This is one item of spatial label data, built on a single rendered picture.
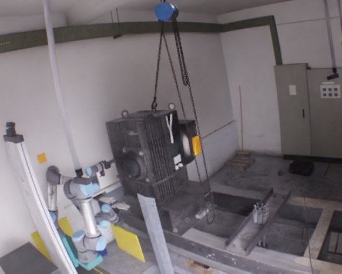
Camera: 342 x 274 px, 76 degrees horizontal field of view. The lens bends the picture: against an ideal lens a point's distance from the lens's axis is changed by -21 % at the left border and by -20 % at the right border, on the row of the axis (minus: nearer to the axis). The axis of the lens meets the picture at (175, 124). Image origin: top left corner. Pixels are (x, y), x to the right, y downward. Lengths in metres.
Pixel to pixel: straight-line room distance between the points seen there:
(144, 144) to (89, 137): 1.18
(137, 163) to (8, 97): 1.46
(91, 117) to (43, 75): 0.79
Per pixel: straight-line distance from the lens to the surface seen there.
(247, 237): 2.08
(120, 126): 2.28
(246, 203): 2.77
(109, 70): 3.30
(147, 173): 2.15
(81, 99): 3.07
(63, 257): 2.09
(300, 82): 4.50
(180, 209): 2.14
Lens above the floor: 1.99
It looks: 13 degrees down
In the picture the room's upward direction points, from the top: 10 degrees counter-clockwise
